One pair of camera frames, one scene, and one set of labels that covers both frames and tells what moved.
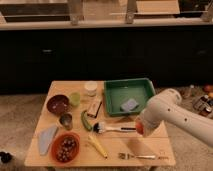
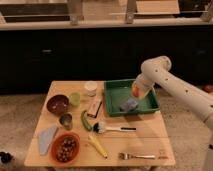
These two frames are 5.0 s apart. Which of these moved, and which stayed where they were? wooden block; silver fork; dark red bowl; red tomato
Moved: red tomato
Stayed: dark red bowl; wooden block; silver fork
